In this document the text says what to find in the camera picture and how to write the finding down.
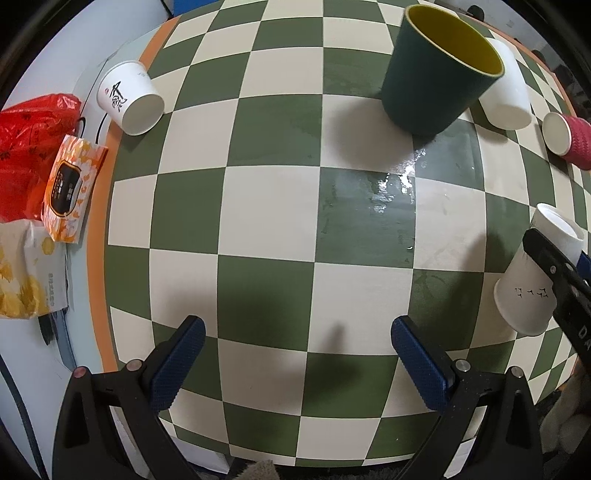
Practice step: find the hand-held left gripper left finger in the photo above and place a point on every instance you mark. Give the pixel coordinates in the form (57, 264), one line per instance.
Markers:
(181, 364)

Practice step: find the grey cloth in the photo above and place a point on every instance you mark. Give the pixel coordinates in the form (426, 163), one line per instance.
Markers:
(258, 470)

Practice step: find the green cup yellow inside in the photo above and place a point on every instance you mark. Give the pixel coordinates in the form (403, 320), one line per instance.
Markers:
(429, 74)

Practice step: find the red plastic bag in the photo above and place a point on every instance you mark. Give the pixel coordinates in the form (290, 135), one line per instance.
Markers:
(25, 147)

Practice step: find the plain white paper cup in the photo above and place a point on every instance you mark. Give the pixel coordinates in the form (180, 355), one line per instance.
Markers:
(505, 92)

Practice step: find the green cream checkered mat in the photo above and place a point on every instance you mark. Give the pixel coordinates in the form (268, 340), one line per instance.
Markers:
(277, 207)

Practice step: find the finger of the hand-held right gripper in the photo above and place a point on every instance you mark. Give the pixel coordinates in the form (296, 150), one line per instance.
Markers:
(547, 256)

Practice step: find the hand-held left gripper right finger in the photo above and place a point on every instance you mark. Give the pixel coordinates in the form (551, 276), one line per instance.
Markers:
(419, 369)

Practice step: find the white paper cup small marks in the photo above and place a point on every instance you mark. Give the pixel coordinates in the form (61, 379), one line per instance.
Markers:
(531, 286)

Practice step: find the white paper cup red logo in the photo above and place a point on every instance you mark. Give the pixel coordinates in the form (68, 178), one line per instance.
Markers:
(129, 97)

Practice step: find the yellow white tissue pack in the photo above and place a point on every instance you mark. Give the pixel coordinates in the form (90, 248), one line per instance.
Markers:
(25, 272)

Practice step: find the white fleece cloth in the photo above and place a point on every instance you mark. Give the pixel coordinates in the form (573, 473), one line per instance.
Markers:
(570, 410)

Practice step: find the red ribbed paper cup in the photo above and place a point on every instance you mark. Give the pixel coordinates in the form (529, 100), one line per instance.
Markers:
(570, 136)

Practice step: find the blue object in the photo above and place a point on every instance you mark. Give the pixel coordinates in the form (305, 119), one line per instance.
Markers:
(189, 7)

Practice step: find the orange wet wipes pack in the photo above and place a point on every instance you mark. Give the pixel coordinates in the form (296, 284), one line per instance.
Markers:
(71, 184)

